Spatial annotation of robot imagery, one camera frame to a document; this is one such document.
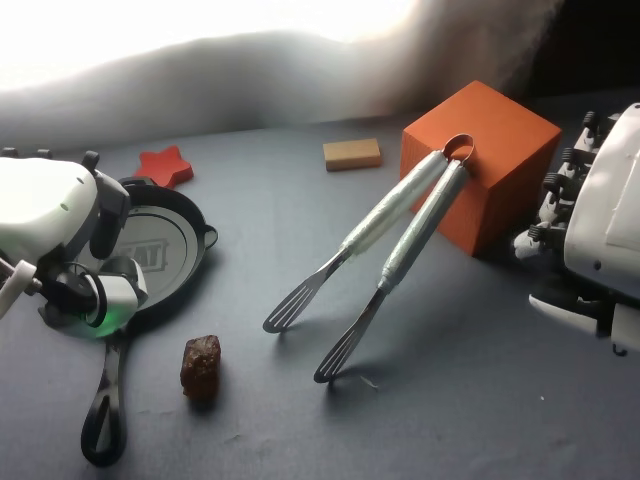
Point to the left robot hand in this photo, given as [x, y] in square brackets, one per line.
[35, 200]

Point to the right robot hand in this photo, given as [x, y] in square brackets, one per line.
[605, 200]

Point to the silver taped kitchen tongs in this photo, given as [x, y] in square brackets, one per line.
[395, 205]

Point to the black toy frying pan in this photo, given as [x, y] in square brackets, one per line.
[185, 240]

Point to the large orange cube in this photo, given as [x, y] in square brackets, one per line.
[510, 170]

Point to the red star block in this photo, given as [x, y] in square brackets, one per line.
[165, 165]

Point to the white backdrop sheet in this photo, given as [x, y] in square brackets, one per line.
[200, 85]

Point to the small flat wooden block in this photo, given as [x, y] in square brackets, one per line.
[352, 155]

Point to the grey tablecloth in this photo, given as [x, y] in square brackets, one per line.
[450, 410]

